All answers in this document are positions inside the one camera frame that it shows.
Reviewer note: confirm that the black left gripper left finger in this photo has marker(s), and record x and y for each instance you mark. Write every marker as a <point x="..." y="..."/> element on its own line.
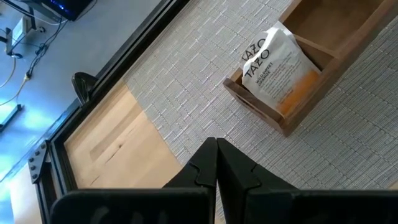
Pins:
<point x="174" y="207"/>

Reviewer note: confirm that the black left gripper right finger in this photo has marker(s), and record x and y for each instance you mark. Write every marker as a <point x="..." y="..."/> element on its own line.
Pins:
<point x="264" y="205"/>

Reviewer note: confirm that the grey woven placemat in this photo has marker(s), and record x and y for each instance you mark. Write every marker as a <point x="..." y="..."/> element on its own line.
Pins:
<point x="202" y="77"/>

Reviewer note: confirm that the white Tazo tea packet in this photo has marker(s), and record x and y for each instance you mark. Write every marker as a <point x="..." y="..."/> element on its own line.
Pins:
<point x="280" y="71"/>

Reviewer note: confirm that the wooden tea organizer box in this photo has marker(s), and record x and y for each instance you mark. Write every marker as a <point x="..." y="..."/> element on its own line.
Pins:
<point x="335" y="21"/>

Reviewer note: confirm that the black metal foot bar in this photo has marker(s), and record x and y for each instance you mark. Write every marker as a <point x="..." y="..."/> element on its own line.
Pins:
<point x="11" y="116"/>

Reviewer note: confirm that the black computer case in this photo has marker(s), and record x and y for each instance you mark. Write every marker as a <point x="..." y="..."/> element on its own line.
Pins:
<point x="71" y="7"/>

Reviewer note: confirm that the white power adapter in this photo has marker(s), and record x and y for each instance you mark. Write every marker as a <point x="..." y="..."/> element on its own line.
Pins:
<point x="18" y="32"/>

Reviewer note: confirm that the black frame hook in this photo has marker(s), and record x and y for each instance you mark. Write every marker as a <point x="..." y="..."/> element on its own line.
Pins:
<point x="82" y="85"/>

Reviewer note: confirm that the black metal table frame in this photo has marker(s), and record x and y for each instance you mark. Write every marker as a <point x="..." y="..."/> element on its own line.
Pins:
<point x="130" y="53"/>

